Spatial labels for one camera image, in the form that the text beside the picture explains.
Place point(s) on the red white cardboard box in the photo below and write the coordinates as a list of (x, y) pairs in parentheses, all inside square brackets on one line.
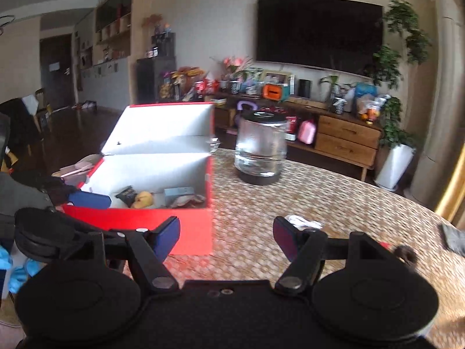
[(153, 147)]

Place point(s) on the pink bag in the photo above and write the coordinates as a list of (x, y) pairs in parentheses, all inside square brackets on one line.
[(307, 132)]

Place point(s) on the wooden tv sideboard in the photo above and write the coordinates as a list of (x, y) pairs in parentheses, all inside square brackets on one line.
[(341, 137)]

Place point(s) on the glass kettle black lid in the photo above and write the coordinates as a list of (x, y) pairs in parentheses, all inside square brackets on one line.
[(261, 147)]

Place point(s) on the dark grey cloth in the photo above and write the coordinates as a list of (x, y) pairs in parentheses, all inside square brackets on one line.
[(454, 239)]

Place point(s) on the yellow plush chick toy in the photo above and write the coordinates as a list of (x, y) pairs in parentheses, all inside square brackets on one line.
[(143, 200)]

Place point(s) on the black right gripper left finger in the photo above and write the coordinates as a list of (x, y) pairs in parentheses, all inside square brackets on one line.
[(145, 252)]

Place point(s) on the silver foil snack packet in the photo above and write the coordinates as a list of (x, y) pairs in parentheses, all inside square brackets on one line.
[(188, 201)]

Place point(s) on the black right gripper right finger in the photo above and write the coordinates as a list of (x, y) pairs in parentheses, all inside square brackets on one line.
[(307, 251)]

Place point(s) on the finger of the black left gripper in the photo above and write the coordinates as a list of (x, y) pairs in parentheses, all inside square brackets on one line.
[(89, 200)]

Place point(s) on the black wall television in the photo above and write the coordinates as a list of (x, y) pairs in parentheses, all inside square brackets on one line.
[(337, 35)]

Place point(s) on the white planter with plant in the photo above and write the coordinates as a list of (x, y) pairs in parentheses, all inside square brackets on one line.
[(397, 147)]

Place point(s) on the black cabinet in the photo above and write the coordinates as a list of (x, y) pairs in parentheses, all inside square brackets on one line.
[(154, 73)]

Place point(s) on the picture frame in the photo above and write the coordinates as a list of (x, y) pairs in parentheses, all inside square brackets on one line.
[(273, 76)]

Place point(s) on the light blue small carton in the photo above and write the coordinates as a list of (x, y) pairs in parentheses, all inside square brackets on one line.
[(171, 194)]

